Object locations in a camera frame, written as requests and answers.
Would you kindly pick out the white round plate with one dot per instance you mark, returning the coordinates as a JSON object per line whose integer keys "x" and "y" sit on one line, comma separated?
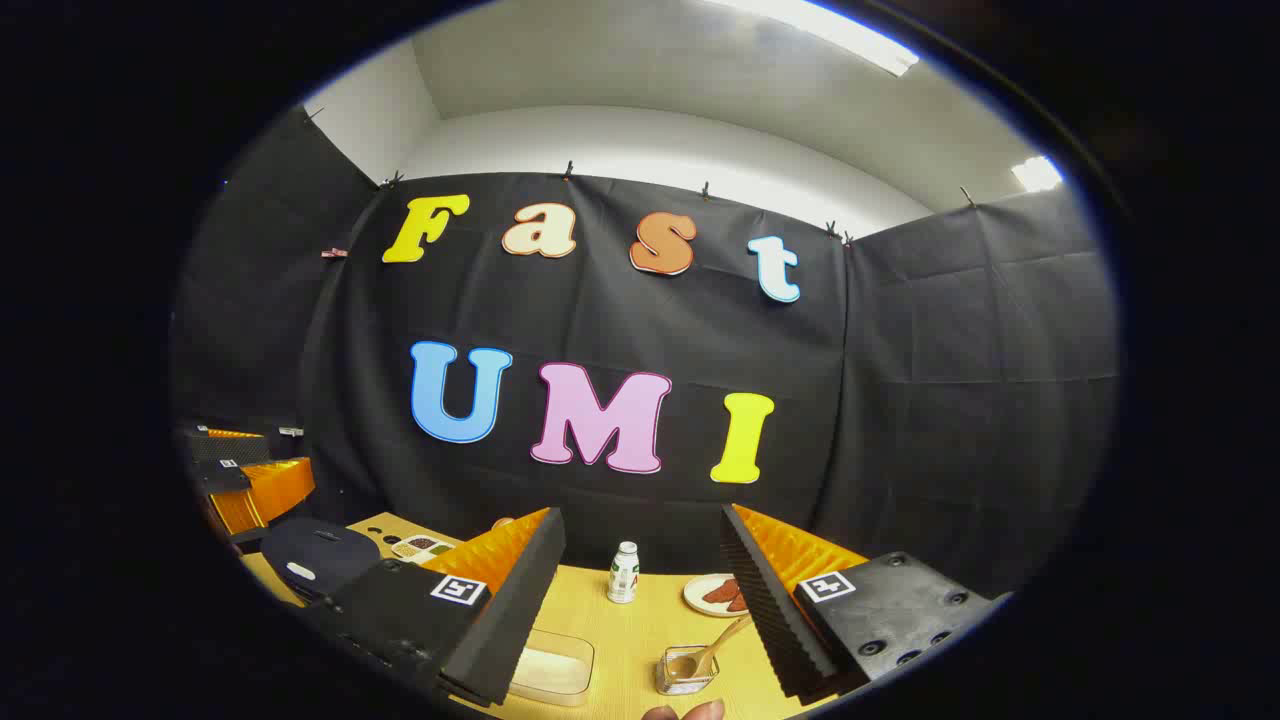
{"x": 695, "y": 598}

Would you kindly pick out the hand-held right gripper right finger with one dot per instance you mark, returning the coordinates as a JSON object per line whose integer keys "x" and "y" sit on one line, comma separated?
{"x": 775, "y": 620}

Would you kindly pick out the white green-label drink bottle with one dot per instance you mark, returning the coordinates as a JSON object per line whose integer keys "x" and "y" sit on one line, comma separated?
{"x": 623, "y": 575}

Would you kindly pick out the white divided grain dish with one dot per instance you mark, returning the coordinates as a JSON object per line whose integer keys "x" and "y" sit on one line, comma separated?
{"x": 420, "y": 548}

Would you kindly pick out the long ceiling light panel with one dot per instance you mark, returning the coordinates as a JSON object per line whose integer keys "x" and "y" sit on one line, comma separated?
{"x": 830, "y": 30}

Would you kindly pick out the red meat slice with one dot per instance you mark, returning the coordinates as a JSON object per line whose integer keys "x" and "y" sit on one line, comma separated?
{"x": 738, "y": 602}
{"x": 720, "y": 592}

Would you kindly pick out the clear plastic container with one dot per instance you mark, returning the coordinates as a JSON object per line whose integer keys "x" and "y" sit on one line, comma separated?
{"x": 555, "y": 680}

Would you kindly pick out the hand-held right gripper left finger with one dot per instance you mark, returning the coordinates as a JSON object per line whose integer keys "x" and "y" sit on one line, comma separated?
{"x": 520, "y": 600}

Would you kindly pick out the small ceiling light panel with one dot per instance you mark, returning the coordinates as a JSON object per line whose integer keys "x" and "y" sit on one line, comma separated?
{"x": 1037, "y": 174}

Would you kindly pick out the black backdrop cloth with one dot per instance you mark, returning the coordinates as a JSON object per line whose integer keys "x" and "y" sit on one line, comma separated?
{"x": 600, "y": 320}

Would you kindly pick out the white rice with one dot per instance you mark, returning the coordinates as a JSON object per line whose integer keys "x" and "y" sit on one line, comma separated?
{"x": 550, "y": 670}

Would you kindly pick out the wooden spoon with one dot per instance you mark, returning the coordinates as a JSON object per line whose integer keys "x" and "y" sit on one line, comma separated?
{"x": 715, "y": 645}

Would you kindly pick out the dark rice cooker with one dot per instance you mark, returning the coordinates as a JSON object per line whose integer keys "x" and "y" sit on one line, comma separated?
{"x": 325, "y": 555}

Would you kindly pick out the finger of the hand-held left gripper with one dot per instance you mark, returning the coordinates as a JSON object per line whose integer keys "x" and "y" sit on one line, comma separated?
{"x": 230, "y": 447}
{"x": 270, "y": 495}

